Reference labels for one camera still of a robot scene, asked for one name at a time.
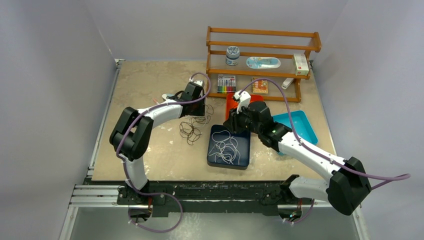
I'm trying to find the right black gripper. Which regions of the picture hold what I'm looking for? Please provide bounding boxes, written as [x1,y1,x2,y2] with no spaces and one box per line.
[223,104,262,135]

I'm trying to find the brown cable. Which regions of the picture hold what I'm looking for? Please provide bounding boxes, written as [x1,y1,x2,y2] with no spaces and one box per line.
[179,121,203,147]

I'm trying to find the white cable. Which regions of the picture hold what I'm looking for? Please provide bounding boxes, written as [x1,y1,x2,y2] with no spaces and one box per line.
[207,130,242,166]

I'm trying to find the dark blue plastic bin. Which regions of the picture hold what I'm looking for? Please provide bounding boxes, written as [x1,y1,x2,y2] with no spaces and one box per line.
[206,124,251,170]

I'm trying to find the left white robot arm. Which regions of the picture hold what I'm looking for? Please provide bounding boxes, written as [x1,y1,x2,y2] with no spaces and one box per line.
[109,80,206,205]

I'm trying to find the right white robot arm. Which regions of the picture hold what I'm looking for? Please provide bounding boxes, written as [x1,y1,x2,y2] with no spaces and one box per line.
[223,101,372,216]

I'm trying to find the light blue stapler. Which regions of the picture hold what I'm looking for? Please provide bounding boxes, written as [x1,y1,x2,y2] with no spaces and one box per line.
[161,93,175,101]

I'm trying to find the orange plastic bin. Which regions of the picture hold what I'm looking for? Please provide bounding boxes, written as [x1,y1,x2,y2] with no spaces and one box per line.
[224,93,264,120]

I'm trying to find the orange spiral notebook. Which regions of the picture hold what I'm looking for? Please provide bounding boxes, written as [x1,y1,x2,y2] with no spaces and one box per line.
[251,79,269,95]

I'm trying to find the coloured marker pen pack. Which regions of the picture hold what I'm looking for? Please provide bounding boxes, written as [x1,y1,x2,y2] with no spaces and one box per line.
[217,74,237,94]

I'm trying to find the light blue plastic bin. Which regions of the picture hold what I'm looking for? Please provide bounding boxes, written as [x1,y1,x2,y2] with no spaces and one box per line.
[273,110,319,145]

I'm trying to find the white small device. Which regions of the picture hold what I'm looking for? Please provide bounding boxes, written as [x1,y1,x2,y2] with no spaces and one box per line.
[281,77,294,90]

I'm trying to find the blue packaged item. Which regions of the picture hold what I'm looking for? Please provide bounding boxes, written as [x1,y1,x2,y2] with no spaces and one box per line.
[246,56,281,70]

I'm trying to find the white blue lidded jar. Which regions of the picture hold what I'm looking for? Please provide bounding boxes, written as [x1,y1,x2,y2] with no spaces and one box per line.
[225,45,240,66]

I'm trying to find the wooden shelf rack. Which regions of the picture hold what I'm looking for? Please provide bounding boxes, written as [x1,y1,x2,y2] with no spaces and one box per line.
[206,26,322,103]

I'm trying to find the white red box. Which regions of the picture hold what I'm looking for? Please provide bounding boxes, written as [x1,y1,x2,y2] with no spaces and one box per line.
[292,53,310,76]

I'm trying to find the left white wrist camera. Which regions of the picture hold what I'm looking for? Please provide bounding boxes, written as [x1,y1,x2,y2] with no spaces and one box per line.
[189,77,205,88]

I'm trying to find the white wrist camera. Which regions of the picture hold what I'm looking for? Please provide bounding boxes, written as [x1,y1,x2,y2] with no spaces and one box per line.
[233,90,251,114]
[189,77,205,88]

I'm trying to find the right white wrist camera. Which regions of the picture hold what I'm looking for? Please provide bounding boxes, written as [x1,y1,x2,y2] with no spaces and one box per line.
[233,90,251,114]

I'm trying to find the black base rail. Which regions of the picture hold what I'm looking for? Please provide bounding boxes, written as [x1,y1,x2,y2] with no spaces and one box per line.
[117,180,312,218]

